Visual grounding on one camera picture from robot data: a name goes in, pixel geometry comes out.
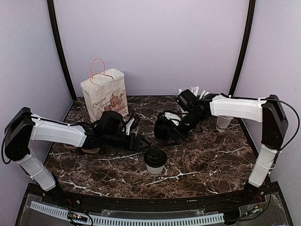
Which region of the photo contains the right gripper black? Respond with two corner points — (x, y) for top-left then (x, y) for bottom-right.
(164, 111), (205, 146)

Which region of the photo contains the single black cup lid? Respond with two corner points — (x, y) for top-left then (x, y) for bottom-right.
(144, 148), (167, 168)

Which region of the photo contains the single white paper cup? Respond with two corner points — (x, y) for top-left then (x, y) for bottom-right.
(145, 160), (166, 177)

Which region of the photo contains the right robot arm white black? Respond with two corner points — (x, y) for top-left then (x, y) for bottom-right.
(162, 89), (288, 204)

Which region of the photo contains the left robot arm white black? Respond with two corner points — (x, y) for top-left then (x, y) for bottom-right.
(1, 107), (151, 205)

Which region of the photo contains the white paper takeout bag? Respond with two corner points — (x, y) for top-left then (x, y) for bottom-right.
(80, 64), (129, 122)

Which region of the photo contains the stack of black lids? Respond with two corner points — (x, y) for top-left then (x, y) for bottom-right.
(154, 119), (173, 140)

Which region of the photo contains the brown pulp cup carrier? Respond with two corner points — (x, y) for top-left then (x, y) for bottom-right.
(64, 144), (100, 154)

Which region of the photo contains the stack of white paper cups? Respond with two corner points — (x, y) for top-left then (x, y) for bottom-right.
(215, 116), (233, 132)

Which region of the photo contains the bundle of wrapped white straws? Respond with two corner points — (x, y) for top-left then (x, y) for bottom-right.
(176, 86), (210, 102)

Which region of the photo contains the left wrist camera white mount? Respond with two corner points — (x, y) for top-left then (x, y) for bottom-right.
(122, 113), (141, 135)

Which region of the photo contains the grey slotted cable duct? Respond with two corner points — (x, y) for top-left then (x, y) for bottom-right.
(30, 201), (224, 226)

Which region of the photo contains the black front table rail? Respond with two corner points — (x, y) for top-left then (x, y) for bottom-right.
(43, 173), (257, 214)

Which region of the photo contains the right black frame post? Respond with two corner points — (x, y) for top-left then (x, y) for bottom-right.
(228, 0), (256, 96)

